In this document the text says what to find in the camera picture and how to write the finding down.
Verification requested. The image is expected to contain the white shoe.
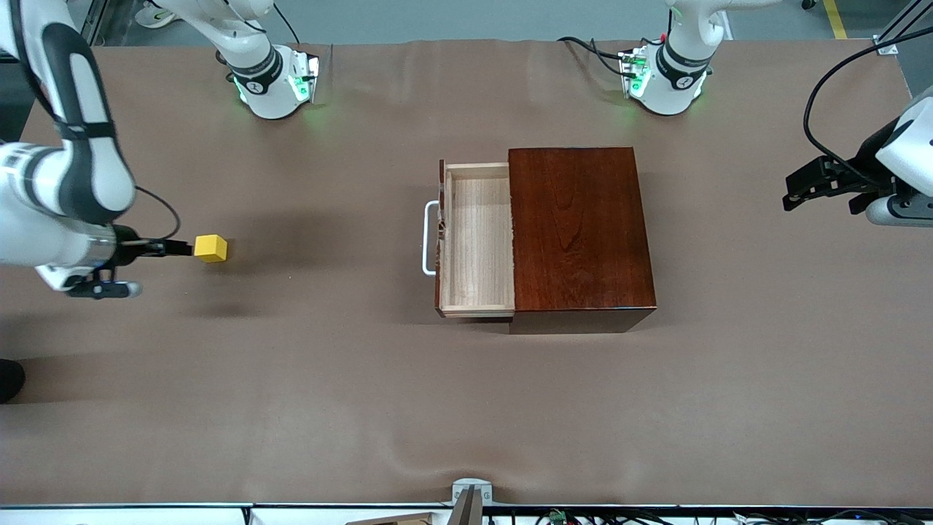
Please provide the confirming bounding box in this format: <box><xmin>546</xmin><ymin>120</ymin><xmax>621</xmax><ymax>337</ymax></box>
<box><xmin>135</xmin><ymin>0</ymin><xmax>179</xmax><ymax>28</ymax></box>

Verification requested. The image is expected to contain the black rounded object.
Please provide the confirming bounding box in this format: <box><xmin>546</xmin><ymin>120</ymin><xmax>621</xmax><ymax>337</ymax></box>
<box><xmin>0</xmin><ymin>359</ymin><xmax>26</xmax><ymax>403</ymax></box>

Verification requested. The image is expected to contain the brown table cover sheet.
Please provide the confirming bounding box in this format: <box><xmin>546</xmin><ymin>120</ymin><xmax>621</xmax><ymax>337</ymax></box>
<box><xmin>0</xmin><ymin>38</ymin><xmax>933</xmax><ymax>508</ymax></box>

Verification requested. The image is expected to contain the aluminium frame profile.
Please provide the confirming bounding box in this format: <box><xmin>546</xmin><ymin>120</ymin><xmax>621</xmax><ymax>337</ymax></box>
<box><xmin>875</xmin><ymin>0</ymin><xmax>933</xmax><ymax>55</ymax></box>

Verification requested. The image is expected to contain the dark brown wooden cabinet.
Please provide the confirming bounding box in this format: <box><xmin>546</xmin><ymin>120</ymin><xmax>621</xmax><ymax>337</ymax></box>
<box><xmin>508</xmin><ymin>146</ymin><xmax>658</xmax><ymax>336</ymax></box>

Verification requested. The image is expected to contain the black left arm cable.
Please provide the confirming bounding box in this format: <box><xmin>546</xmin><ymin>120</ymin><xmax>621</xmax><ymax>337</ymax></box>
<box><xmin>802</xmin><ymin>29</ymin><xmax>933</xmax><ymax>192</ymax></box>

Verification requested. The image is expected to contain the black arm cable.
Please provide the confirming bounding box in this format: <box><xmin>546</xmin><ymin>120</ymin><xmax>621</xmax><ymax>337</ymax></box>
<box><xmin>133</xmin><ymin>186</ymin><xmax>181</xmax><ymax>245</ymax></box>
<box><xmin>802</xmin><ymin>29</ymin><xmax>933</xmax><ymax>192</ymax></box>

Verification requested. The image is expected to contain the black base cable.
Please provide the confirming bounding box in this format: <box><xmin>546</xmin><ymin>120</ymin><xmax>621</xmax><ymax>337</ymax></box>
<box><xmin>558</xmin><ymin>35</ymin><xmax>646</xmax><ymax>77</ymax></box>

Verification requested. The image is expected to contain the brown flat board piece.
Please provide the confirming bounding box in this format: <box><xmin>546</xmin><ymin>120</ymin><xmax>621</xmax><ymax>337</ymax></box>
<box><xmin>343</xmin><ymin>512</ymin><xmax>438</xmax><ymax>525</ymax></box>

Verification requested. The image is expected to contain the white metal drawer handle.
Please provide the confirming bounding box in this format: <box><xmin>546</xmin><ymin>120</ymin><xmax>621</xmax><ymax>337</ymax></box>
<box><xmin>423</xmin><ymin>201</ymin><xmax>440</xmax><ymax>276</ymax></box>

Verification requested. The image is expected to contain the grey metal bracket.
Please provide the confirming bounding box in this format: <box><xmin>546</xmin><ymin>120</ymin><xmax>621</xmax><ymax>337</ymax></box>
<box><xmin>446</xmin><ymin>478</ymin><xmax>493</xmax><ymax>525</ymax></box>

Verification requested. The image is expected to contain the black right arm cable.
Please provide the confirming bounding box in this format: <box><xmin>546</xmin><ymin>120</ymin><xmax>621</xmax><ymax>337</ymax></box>
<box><xmin>133</xmin><ymin>186</ymin><xmax>181</xmax><ymax>245</ymax></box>

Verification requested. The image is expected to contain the wooden drawer with dark front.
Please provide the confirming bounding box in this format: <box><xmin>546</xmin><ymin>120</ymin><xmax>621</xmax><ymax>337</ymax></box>
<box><xmin>435</xmin><ymin>159</ymin><xmax>516</xmax><ymax>319</ymax></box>

